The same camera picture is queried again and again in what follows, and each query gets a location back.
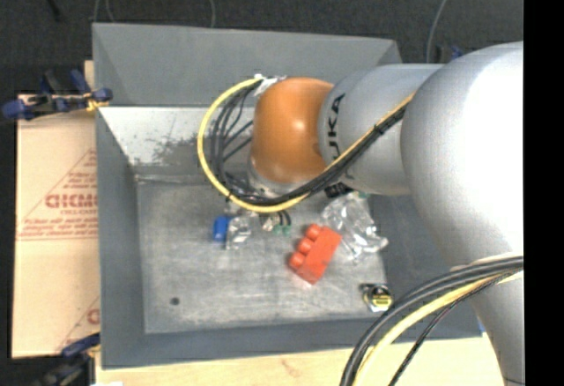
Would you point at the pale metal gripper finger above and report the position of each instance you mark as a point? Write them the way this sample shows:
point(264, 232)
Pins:
point(240, 235)
point(233, 210)

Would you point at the small blue block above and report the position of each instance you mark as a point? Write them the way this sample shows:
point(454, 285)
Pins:
point(220, 228)

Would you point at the grey metal bin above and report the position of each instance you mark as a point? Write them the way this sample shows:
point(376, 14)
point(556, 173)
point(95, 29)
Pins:
point(211, 287)

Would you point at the red toy building block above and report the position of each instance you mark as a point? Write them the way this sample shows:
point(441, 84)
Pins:
point(318, 254)

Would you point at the clear crumpled plastic wrapper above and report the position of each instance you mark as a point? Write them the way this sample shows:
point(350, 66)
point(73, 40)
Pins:
point(354, 225)

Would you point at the black and yellow round thing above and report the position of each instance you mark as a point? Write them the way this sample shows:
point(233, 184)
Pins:
point(378, 298)

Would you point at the brown cardboard board, red print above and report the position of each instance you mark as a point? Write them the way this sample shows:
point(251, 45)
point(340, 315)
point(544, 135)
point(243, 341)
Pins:
point(53, 243)

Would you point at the black cylinder on white bracket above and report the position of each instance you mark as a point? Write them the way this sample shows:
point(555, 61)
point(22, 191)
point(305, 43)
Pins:
point(339, 190)

